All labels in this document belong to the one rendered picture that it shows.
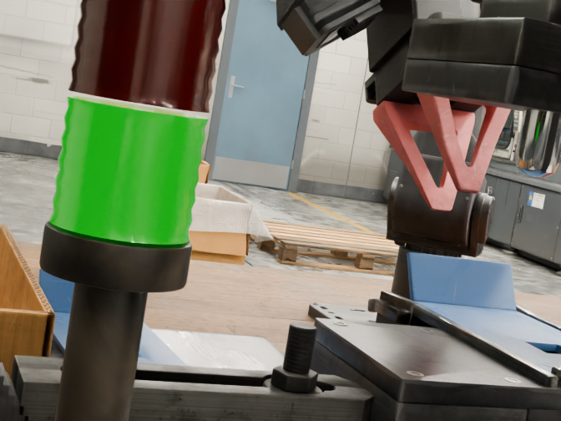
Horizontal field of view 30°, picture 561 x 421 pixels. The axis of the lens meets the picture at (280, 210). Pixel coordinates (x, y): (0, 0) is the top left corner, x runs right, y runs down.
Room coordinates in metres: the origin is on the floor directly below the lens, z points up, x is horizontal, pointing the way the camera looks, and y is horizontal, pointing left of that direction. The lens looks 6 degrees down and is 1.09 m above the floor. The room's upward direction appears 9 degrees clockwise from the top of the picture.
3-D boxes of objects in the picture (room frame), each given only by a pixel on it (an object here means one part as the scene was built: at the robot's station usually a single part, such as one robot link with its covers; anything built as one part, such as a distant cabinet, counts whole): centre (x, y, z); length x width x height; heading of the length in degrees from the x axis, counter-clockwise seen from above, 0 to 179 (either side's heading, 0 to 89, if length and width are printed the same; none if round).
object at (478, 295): (0.55, -0.14, 1.00); 0.15 x 0.07 x 0.03; 21
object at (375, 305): (0.58, -0.08, 0.98); 0.07 x 0.02 x 0.01; 21
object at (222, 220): (4.22, 0.40, 0.40); 0.66 x 0.62 x 0.50; 18
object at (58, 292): (0.65, 0.09, 0.93); 0.15 x 0.07 x 0.03; 24
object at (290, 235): (7.35, -0.46, 0.07); 1.20 x 1.00 x 0.14; 110
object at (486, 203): (0.93, -0.14, 1.00); 0.09 x 0.06 x 0.06; 71
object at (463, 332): (0.52, -0.11, 0.98); 0.13 x 0.01 x 0.03; 21
